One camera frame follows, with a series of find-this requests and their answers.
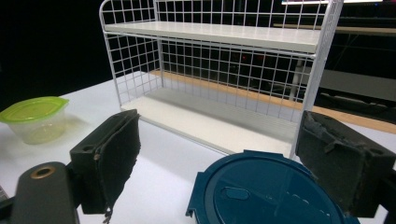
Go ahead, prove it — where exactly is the yellow-green bowl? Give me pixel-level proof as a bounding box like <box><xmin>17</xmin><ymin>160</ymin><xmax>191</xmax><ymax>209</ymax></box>
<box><xmin>0</xmin><ymin>95</ymin><xmax>70</xmax><ymax>146</ymax></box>

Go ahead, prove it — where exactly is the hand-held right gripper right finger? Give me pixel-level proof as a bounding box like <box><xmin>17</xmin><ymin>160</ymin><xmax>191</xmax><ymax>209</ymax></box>
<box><xmin>294</xmin><ymin>109</ymin><xmax>396</xmax><ymax>218</ymax></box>

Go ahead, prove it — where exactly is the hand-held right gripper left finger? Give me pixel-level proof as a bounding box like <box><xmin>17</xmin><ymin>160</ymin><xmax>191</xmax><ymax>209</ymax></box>
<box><xmin>68</xmin><ymin>108</ymin><xmax>142</xmax><ymax>220</ymax></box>

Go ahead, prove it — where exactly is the blue lid round container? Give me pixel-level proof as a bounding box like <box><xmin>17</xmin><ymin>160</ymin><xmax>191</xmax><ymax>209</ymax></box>
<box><xmin>185</xmin><ymin>149</ymin><xmax>362</xmax><ymax>224</ymax></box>

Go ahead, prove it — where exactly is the white wire shelf rack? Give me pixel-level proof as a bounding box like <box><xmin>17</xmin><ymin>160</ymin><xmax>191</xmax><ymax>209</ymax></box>
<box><xmin>98</xmin><ymin>0</ymin><xmax>345</xmax><ymax>160</ymax></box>

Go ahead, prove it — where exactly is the wooden table board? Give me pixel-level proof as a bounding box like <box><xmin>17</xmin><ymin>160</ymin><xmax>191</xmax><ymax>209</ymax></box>
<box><xmin>148</xmin><ymin>69</ymin><xmax>396</xmax><ymax>135</ymax></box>

